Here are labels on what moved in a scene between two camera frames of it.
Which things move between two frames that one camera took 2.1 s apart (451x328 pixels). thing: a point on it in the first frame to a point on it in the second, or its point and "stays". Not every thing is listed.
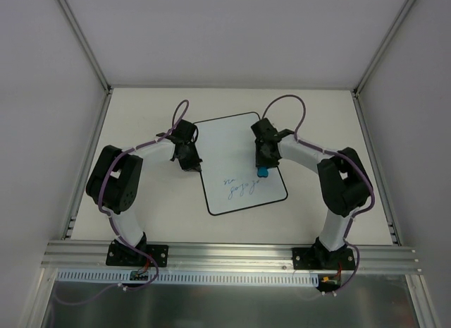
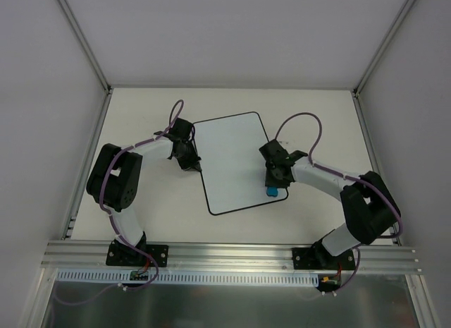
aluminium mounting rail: x=88 y=256 stays
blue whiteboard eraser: x=262 y=171 to x=272 y=191
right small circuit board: x=328 y=282 stays
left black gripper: x=187 y=156 stays
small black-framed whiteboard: x=227 y=147 stays
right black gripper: x=266 y=155 to x=276 y=175
